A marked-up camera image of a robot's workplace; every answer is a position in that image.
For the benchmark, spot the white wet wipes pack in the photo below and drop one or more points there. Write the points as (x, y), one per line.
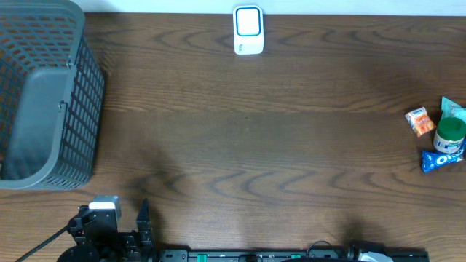
(452, 109)

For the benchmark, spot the white barcode scanner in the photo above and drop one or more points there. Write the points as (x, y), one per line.
(248, 25)

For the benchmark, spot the grey plastic mesh basket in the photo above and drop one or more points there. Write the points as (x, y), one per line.
(52, 92)

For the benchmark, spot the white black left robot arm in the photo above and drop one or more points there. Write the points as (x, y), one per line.
(88, 253)

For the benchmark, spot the orange tissue pack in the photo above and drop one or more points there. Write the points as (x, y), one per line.
(419, 121)

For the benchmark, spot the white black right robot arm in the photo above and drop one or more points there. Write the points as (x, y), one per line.
(367, 251)

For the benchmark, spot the blue Oreo cookie pack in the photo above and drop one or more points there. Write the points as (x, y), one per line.
(435, 160)

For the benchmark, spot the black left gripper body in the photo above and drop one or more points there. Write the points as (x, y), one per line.
(126, 245)

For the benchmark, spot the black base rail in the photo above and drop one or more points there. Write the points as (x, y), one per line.
(315, 254)

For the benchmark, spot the green lid white jar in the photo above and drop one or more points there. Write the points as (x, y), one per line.
(449, 135)

